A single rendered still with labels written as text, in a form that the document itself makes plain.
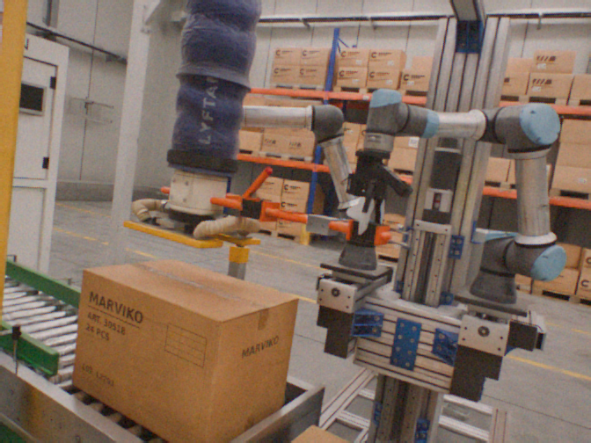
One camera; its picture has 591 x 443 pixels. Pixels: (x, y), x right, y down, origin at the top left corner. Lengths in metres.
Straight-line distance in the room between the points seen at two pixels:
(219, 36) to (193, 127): 0.27
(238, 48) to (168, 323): 0.83
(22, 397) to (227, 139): 1.05
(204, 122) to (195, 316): 0.57
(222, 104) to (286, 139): 8.00
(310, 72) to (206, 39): 8.04
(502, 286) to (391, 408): 0.67
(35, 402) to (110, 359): 0.26
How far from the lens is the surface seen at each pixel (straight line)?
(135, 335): 1.49
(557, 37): 10.09
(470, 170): 1.87
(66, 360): 1.99
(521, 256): 1.58
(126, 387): 1.57
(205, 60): 1.44
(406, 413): 1.98
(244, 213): 1.33
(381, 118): 1.16
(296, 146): 9.28
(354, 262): 1.74
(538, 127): 1.46
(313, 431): 1.64
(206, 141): 1.41
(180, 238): 1.36
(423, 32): 10.42
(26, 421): 1.79
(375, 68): 9.04
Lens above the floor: 1.36
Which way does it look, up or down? 6 degrees down
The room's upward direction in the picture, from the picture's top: 8 degrees clockwise
